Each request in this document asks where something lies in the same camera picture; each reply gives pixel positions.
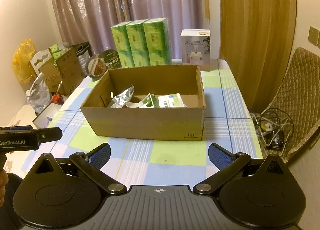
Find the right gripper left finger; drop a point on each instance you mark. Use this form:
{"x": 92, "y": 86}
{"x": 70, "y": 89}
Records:
{"x": 91, "y": 164}

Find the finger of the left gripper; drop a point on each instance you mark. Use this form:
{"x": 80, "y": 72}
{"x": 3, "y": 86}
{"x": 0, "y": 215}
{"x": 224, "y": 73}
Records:
{"x": 49, "y": 134}

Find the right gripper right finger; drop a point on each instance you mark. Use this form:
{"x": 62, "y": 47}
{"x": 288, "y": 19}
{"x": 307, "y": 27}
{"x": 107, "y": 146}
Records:
{"x": 229, "y": 166}

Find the silver foil bag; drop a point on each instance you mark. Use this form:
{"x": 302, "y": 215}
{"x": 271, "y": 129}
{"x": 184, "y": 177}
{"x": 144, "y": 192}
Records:
{"x": 120, "y": 100}

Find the beige plastic spoon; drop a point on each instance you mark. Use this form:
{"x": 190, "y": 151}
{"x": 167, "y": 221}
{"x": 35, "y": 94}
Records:
{"x": 132, "y": 105}

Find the long white medicine box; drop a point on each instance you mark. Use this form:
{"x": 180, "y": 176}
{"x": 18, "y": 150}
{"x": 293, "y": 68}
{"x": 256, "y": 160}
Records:
{"x": 171, "y": 101}

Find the green white medicine box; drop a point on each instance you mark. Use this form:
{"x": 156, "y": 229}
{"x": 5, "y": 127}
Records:
{"x": 150, "y": 101}

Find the person's left hand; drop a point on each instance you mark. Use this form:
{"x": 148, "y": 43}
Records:
{"x": 3, "y": 182}

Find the open white box on floor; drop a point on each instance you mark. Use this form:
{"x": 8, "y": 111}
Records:
{"x": 46, "y": 116}

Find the white crumpled plastic bag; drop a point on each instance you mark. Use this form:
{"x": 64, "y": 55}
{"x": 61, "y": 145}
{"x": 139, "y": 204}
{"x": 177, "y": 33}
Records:
{"x": 38, "y": 96}

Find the checkered tablecloth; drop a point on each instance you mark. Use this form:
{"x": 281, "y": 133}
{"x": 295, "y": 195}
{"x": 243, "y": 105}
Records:
{"x": 156, "y": 145}

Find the small brown cardboard box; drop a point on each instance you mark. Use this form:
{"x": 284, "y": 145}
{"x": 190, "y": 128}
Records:
{"x": 65, "y": 69}

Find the large brown cardboard box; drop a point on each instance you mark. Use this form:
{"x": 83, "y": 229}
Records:
{"x": 180, "y": 124}

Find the yellow plastic bag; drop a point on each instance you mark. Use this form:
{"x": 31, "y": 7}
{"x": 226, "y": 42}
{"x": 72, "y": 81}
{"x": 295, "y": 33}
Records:
{"x": 21, "y": 66}

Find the white decorative board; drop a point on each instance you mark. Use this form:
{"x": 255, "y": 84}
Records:
{"x": 39, "y": 59}

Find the dark instant noodle bowl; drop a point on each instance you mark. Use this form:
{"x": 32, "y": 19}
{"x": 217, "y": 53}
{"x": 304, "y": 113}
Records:
{"x": 99, "y": 64}

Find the quilted brown chair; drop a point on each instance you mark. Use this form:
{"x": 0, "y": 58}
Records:
{"x": 298, "y": 97}

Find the white humidifier box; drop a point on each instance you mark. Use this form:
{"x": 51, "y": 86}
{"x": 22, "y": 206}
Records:
{"x": 195, "y": 47}

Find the green tissue pack bundle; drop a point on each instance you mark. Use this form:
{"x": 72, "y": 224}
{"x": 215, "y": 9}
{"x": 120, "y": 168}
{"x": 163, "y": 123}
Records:
{"x": 143, "y": 42}

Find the purple curtain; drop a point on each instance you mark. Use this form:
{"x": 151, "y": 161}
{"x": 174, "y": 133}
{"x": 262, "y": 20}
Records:
{"x": 91, "y": 20}

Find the yellow curtain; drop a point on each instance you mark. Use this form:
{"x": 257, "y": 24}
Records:
{"x": 256, "y": 41}

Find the wall socket plates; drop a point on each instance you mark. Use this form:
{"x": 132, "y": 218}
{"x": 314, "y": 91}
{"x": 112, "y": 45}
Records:
{"x": 313, "y": 36}

